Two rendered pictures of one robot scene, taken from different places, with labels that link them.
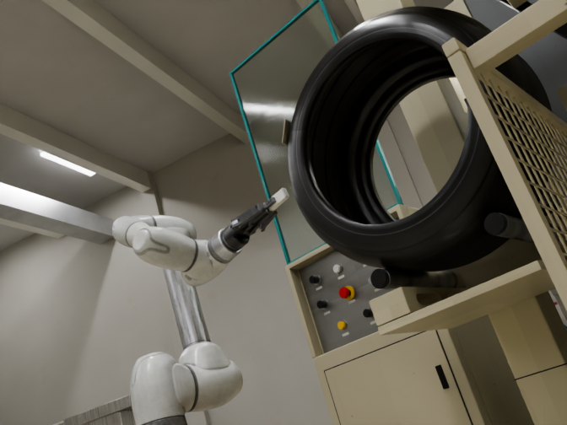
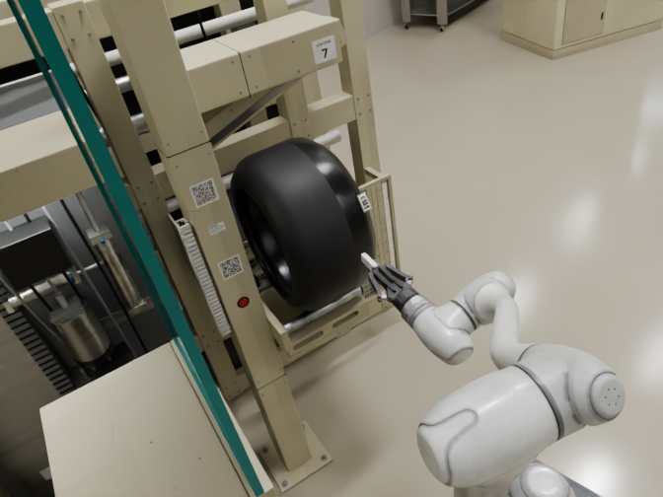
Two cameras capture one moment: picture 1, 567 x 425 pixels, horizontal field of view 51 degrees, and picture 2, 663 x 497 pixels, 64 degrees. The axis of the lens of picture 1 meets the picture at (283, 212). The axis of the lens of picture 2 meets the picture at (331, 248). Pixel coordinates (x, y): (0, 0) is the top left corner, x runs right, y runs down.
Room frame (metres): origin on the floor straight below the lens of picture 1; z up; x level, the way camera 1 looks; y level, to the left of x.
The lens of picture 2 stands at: (2.67, 0.53, 2.28)
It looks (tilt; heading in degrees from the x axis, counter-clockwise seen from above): 37 degrees down; 209
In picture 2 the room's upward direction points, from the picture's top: 11 degrees counter-clockwise
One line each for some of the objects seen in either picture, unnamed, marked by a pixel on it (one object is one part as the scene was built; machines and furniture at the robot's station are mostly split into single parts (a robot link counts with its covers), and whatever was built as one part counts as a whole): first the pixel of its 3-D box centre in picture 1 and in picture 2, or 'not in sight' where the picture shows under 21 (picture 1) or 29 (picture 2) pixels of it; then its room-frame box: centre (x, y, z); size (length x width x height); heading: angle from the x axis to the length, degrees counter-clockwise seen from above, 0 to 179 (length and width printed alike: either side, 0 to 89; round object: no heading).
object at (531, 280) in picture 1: (486, 298); (308, 309); (1.35, -0.37, 0.80); 0.37 x 0.36 x 0.02; 54
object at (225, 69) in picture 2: not in sight; (249, 60); (1.08, -0.54, 1.71); 0.61 x 0.25 x 0.15; 144
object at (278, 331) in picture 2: (497, 260); (262, 311); (1.50, -0.48, 0.90); 0.40 x 0.03 x 0.10; 54
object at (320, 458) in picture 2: not in sight; (294, 454); (1.57, -0.51, 0.01); 0.27 x 0.27 x 0.02; 54
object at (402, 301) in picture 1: (427, 305); (324, 321); (1.43, -0.26, 0.84); 0.36 x 0.09 x 0.06; 144
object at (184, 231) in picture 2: not in sight; (205, 280); (1.66, -0.53, 1.19); 0.05 x 0.04 x 0.48; 54
